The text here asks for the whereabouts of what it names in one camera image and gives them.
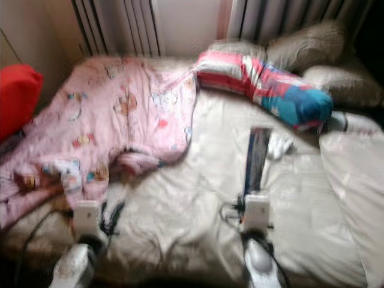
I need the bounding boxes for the light cream pillow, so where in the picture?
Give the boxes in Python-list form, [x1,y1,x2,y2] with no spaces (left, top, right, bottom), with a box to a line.
[303,63,384,109]

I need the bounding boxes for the beige floral bed sheet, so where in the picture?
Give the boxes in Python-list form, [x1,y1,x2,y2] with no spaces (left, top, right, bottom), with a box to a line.
[3,57,384,286]

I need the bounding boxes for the white bundled item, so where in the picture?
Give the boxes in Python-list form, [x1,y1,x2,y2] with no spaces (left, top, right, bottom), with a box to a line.
[327,111,384,136]

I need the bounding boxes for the anime cover book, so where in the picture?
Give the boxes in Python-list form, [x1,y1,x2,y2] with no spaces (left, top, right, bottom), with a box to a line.
[243,127,272,199]

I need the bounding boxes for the red fabric sofa cushion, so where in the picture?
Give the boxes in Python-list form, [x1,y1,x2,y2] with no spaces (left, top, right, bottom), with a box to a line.
[0,63,44,142]

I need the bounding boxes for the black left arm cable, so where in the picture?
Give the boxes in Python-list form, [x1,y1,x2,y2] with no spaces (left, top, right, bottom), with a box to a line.
[15,209,76,283]

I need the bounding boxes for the pink sheer curtain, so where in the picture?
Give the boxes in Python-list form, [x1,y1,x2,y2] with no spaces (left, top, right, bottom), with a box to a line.
[216,0,233,41]

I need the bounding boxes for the red white blue striped bolster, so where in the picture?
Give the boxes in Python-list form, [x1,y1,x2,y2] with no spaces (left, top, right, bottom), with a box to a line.
[195,49,335,131]

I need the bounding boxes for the large cream pillow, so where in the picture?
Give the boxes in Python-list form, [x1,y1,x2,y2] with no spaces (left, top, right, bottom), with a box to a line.
[319,131,384,265]

